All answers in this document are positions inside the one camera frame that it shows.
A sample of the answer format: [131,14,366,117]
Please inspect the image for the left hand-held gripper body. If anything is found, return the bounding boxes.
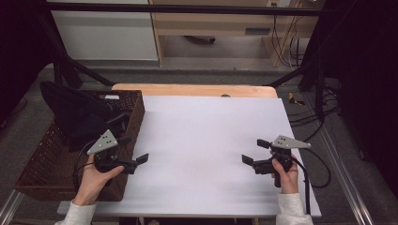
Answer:
[86,129,126,174]

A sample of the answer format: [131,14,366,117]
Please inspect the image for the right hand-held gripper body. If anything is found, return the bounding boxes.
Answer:
[253,134,313,188]

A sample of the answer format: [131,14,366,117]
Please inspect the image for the black knit vest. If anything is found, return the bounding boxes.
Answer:
[39,80,130,153]

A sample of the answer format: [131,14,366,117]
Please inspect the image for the brown wicker basket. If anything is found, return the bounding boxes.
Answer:
[13,89,146,203]

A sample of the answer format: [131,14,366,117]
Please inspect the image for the person's right hand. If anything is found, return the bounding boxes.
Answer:
[270,152,300,195]

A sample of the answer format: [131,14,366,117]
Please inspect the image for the person's left hand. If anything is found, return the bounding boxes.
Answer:
[73,155,125,206]

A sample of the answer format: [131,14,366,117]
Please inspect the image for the yellow and black tape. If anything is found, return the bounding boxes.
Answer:
[287,92,306,107]

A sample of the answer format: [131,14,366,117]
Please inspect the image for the white foam board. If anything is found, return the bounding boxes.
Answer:
[56,95,323,218]

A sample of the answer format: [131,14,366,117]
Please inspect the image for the black metal stand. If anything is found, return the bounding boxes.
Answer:
[36,8,116,92]
[265,57,327,122]

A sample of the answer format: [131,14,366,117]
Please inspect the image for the white cabinet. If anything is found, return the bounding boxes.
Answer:
[46,0,159,62]

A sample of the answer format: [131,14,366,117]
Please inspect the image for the light wooden desk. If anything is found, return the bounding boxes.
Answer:
[148,0,325,68]

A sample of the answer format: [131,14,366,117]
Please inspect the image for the left hand-held gripper cable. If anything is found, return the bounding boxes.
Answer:
[72,139,99,191]

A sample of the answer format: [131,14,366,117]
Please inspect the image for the hand-held gripper cable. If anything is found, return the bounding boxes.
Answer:
[72,139,99,191]
[290,155,312,216]

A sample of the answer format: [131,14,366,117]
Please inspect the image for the looped black floor cable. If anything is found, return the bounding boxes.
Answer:
[304,147,332,189]

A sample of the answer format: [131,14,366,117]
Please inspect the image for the right hand-held gripper cable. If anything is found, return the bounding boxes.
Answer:
[290,155,312,216]

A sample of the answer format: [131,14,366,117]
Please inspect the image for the bundle of black floor cables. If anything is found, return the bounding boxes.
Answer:
[286,78,343,148]

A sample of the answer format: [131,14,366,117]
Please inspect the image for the aluminium floor rail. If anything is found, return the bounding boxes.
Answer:
[301,93,375,225]
[0,189,25,225]

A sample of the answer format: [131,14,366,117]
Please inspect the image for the hanging black cables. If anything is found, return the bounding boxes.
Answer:
[270,15,306,68]

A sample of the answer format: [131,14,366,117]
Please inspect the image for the hanging yellow cable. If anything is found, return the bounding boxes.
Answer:
[275,15,303,67]

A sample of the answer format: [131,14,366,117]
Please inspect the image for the white wall socket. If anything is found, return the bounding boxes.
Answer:
[266,0,292,8]

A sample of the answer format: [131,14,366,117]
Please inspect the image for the black horizontal frame bar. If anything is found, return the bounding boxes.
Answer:
[46,1,328,17]

